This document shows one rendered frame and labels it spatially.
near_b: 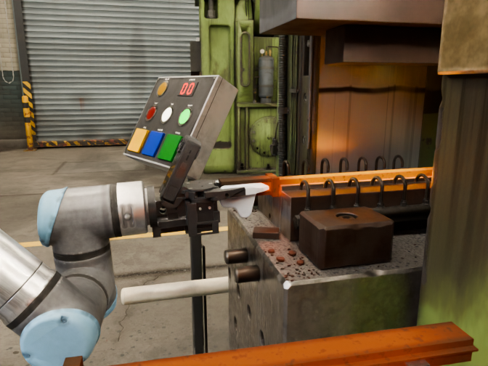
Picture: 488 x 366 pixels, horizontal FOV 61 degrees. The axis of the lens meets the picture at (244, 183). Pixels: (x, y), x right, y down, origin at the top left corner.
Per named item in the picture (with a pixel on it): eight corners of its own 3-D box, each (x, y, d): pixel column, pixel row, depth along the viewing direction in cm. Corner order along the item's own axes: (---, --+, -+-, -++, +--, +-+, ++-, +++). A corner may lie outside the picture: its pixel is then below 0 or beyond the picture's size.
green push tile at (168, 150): (169, 161, 110) (181, 135, 111) (156, 157, 116) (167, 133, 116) (175, 163, 111) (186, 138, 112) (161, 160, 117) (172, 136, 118)
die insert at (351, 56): (343, 62, 70) (344, 24, 69) (324, 64, 77) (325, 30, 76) (491, 64, 77) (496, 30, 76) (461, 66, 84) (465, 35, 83)
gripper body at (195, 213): (215, 219, 79) (150, 227, 76) (213, 175, 77) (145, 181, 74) (223, 233, 72) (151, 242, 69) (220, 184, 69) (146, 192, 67)
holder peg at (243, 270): (235, 286, 67) (235, 271, 67) (232, 279, 70) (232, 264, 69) (260, 283, 68) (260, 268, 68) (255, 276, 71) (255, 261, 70)
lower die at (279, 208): (290, 241, 71) (291, 192, 69) (258, 208, 90) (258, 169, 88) (495, 222, 81) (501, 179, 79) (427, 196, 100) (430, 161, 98)
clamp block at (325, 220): (319, 271, 59) (321, 227, 58) (297, 249, 67) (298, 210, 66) (394, 263, 62) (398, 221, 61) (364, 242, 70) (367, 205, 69)
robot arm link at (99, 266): (51, 338, 66) (39, 264, 63) (69, 301, 77) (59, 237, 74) (113, 330, 67) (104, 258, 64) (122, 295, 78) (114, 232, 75)
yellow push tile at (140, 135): (136, 152, 125) (147, 129, 126) (126, 149, 131) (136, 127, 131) (141, 154, 127) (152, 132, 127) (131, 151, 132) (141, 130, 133)
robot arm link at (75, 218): (50, 239, 73) (41, 184, 71) (124, 230, 76) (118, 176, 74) (38, 260, 64) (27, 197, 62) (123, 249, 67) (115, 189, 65)
